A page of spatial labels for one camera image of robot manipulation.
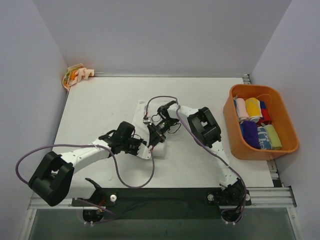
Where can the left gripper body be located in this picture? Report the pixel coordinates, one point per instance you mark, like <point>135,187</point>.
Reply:
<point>136,146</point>

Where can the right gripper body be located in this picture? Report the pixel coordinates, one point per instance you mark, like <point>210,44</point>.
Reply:
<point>155,135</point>

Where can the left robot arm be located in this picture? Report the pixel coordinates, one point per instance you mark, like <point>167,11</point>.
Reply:
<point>52,178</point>

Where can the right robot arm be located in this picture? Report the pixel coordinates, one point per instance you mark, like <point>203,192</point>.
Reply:
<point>203,127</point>

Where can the black base mat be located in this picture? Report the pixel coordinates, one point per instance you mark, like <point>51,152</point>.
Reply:
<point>159,210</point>

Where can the pink rolled towel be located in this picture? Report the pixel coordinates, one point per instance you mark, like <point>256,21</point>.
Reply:
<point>241,110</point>

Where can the crumpled orange cloth pile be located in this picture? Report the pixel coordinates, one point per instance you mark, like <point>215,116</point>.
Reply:
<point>75,74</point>

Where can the purple rolled towel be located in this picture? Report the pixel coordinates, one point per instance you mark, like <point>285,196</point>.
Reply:
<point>250,133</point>

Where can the yellow rolled towel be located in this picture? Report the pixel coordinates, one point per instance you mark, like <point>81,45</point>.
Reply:
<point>253,107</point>

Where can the blue patterned rolled towel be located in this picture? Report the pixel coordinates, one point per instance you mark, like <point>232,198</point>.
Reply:
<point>263,139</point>

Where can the red cloth in basket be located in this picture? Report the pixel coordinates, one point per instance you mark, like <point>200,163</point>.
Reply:
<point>264,118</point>

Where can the green rolled towel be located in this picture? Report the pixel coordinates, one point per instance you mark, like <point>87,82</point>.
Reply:
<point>273,137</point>

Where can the orange plastic basket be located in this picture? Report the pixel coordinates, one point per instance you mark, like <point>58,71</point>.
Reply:
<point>280,120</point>

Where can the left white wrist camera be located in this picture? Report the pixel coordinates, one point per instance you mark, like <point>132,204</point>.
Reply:
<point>144,152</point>

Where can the aluminium frame rail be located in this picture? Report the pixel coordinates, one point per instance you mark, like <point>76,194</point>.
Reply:
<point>253,197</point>

